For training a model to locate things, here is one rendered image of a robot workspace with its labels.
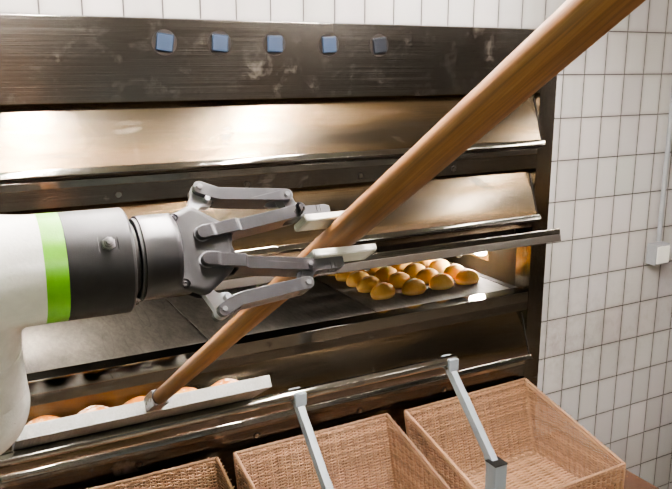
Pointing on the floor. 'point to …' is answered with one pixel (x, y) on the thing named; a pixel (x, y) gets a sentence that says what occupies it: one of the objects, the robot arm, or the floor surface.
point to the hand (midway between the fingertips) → (336, 237)
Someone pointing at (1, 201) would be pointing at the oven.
